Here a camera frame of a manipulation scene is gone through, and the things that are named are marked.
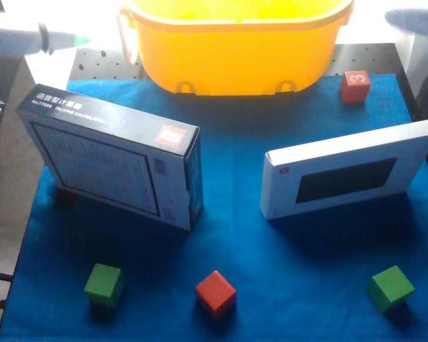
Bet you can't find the white product box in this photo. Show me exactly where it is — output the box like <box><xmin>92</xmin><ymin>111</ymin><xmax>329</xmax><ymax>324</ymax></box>
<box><xmin>259</xmin><ymin>119</ymin><xmax>428</xmax><ymax>220</ymax></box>

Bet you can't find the black calculator box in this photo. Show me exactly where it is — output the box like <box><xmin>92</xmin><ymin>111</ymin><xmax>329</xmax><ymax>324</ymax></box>
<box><xmin>16</xmin><ymin>83</ymin><xmax>204</xmax><ymax>232</ymax></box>

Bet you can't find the red cube with number three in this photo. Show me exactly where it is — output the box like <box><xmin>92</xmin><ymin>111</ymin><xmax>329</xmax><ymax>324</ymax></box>
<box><xmin>340</xmin><ymin>70</ymin><xmax>372</xmax><ymax>104</ymax></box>

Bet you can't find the green cube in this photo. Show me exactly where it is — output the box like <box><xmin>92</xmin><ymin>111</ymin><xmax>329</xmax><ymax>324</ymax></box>
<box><xmin>83</xmin><ymin>263</ymin><xmax>125</xmax><ymax>309</ymax></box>
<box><xmin>366</xmin><ymin>265</ymin><xmax>416</xmax><ymax>314</ymax></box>

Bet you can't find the blue cloth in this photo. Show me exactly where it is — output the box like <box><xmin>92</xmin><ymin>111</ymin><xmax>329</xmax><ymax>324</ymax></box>
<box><xmin>0</xmin><ymin>73</ymin><xmax>428</xmax><ymax>342</ymax></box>

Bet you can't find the plain red cube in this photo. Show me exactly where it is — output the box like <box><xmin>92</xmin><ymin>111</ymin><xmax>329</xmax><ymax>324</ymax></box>
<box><xmin>195</xmin><ymin>269</ymin><xmax>238</xmax><ymax>320</ymax></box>

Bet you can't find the yellow plastic basket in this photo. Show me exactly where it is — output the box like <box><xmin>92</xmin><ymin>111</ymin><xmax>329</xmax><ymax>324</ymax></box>
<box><xmin>116</xmin><ymin>0</ymin><xmax>355</xmax><ymax>97</ymax></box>

